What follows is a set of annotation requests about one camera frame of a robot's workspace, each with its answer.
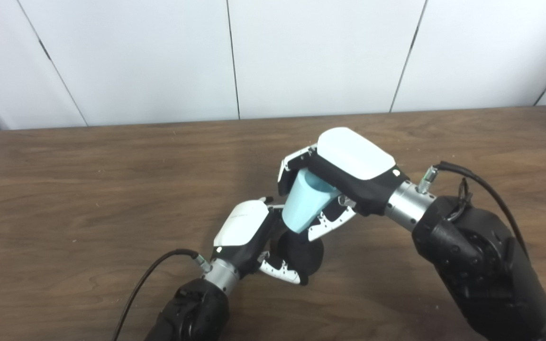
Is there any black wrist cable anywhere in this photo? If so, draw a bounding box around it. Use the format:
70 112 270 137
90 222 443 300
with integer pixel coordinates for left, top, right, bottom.
418 161 532 259
112 249 213 341

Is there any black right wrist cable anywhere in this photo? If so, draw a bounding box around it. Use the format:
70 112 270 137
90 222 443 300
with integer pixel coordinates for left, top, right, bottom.
418 161 532 259

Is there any black funnel nozzle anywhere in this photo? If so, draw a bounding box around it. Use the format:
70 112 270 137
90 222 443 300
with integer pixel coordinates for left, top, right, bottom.
268 223 324 285

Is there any light-blue hose piece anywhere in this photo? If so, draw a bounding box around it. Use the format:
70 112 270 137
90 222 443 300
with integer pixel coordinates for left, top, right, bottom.
282 168 342 233

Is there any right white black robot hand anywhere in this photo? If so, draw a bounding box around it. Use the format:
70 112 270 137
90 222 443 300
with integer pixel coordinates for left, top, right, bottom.
278 127 410 242

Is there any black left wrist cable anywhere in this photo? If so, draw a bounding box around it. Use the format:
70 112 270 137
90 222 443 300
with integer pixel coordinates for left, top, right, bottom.
112 249 213 341

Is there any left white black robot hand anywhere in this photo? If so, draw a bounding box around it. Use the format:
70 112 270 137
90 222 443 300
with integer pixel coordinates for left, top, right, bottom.
210 197 309 286

